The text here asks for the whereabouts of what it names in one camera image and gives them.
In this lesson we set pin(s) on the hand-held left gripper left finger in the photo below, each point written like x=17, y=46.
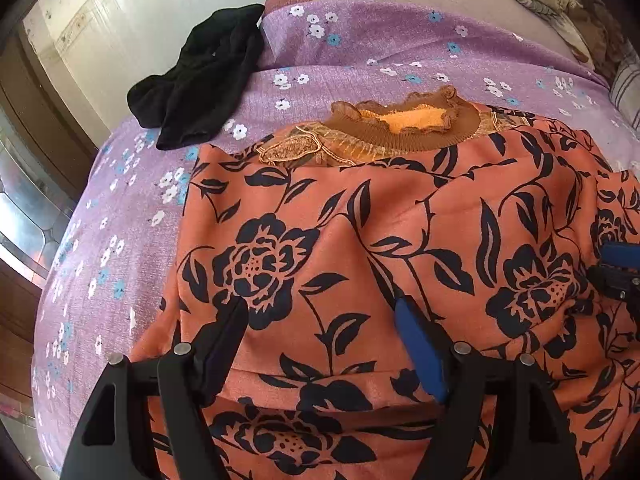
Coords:
x=224, y=340

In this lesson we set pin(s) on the purple floral bedsheet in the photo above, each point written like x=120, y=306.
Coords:
x=350, y=45

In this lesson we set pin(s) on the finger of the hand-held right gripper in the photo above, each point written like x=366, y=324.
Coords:
x=619, y=272

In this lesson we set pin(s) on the black cloth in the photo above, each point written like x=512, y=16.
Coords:
x=200, y=85

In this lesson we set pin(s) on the orange floral garment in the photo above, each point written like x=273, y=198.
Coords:
x=360, y=240

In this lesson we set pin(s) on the brown patterned blanket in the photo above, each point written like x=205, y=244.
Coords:
x=595, y=10

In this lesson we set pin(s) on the striped pillow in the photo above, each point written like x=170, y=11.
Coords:
x=627, y=92

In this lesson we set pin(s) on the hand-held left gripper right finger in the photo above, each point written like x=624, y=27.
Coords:
x=419, y=345

